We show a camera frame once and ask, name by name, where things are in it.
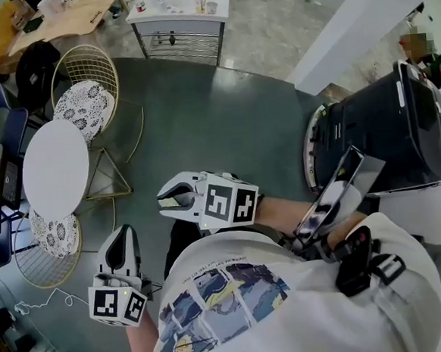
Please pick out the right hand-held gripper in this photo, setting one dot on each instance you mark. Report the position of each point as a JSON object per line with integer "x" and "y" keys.
{"x": 219, "y": 205}

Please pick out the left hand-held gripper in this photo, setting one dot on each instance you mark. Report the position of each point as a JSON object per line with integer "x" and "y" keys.
{"x": 118, "y": 306}

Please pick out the person's left forearm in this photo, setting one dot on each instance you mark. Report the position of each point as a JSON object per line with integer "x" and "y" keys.
{"x": 143, "y": 348}

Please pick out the person's right forearm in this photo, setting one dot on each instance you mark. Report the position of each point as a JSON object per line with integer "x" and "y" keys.
{"x": 280, "y": 212}

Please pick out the round white table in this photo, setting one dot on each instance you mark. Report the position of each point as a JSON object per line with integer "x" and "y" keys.
{"x": 54, "y": 169}

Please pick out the blue chair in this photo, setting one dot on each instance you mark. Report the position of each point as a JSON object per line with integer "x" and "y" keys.
{"x": 15, "y": 130}

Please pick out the black trousers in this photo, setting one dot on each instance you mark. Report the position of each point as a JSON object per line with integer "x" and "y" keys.
{"x": 179, "y": 250}

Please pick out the floral seat cushion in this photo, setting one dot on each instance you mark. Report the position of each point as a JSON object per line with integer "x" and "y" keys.
{"x": 54, "y": 235}
{"x": 84, "y": 108}

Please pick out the black glossy panel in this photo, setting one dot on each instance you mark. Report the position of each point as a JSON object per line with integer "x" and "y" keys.
{"x": 322, "y": 209}

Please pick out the white printed t-shirt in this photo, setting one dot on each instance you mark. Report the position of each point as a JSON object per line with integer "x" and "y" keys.
{"x": 330, "y": 314}

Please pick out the small white cup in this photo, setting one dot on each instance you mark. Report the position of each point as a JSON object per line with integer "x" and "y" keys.
{"x": 212, "y": 9}

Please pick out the pink drink cup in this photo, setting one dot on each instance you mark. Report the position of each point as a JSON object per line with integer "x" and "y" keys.
{"x": 201, "y": 2}

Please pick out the red-capped bottle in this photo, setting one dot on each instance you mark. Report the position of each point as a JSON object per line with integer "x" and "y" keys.
{"x": 139, "y": 3}

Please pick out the black-framed eyeglasses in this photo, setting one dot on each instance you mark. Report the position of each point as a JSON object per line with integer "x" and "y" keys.
{"x": 96, "y": 18}

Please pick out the black backpack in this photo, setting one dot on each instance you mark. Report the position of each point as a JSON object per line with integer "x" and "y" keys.
{"x": 37, "y": 72}

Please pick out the light wooden table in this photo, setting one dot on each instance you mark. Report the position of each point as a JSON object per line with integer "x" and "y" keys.
{"x": 71, "y": 23}

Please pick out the dark green notebook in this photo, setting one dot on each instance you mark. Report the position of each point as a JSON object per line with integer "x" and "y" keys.
{"x": 33, "y": 25}

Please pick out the cardboard box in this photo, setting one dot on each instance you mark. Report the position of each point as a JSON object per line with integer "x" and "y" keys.
{"x": 22, "y": 14}

